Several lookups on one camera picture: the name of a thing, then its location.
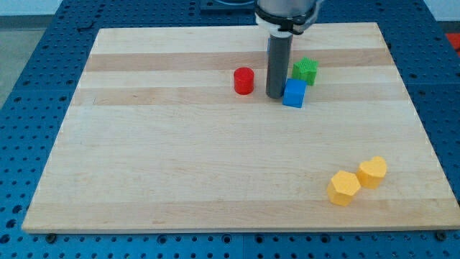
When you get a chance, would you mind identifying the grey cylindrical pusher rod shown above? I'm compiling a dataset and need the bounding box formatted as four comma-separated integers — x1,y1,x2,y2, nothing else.
266,35,293,99

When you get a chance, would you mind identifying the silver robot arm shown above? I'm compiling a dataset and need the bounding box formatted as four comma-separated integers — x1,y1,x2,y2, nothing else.
254,0,323,99

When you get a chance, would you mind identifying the blue cube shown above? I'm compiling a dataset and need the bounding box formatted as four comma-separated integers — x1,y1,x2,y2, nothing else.
282,78,308,108

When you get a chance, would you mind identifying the green star block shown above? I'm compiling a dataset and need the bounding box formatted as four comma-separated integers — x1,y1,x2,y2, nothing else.
291,57,319,86

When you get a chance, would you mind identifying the red cylinder block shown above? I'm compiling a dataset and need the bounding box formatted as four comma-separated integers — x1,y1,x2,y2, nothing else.
234,67,254,95

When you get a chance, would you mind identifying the yellow hexagon block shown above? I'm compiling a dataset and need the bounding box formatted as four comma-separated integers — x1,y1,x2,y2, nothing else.
326,171,361,206

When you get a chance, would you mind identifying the yellow heart block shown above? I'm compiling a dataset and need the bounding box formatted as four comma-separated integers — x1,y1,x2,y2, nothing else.
356,156,387,189

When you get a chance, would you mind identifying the light wooden board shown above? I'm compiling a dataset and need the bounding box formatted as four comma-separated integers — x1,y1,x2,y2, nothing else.
22,22,459,234

